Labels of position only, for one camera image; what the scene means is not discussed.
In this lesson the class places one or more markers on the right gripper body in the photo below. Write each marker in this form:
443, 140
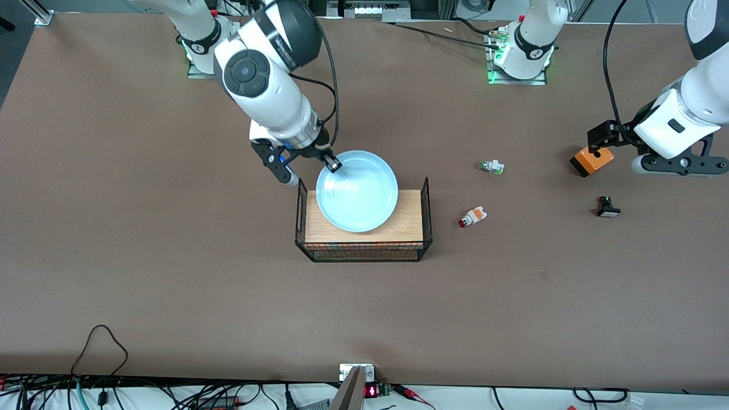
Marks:
316, 149

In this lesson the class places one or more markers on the light blue round plate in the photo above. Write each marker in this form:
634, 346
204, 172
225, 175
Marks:
359, 193

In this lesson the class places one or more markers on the red push button switch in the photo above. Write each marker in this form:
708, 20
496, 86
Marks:
474, 216

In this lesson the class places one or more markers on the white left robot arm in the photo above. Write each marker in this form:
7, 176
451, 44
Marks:
529, 51

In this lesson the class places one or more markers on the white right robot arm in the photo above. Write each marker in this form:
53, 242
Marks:
262, 80

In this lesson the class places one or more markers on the orange button box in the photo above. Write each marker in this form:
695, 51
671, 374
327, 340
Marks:
595, 162

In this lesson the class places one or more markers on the black square push button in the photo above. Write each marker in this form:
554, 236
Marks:
607, 208

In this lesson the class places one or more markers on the white power strip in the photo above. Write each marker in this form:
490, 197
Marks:
373, 10

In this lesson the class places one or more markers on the red digit display board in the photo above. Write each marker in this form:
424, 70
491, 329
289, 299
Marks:
373, 391

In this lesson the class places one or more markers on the black power adapter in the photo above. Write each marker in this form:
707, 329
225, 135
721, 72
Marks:
219, 402

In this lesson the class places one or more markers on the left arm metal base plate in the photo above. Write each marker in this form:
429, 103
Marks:
544, 77

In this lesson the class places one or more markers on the green push button switch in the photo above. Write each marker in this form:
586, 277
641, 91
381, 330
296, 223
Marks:
493, 167

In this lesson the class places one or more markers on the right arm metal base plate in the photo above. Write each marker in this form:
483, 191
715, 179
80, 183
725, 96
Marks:
196, 71

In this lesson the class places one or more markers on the silver mount bracket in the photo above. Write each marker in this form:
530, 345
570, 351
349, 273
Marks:
343, 371

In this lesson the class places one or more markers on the grey camera mount bar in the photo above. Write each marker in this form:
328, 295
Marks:
348, 393

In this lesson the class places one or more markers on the aluminium frame profile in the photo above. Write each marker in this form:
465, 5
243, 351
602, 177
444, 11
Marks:
41, 14

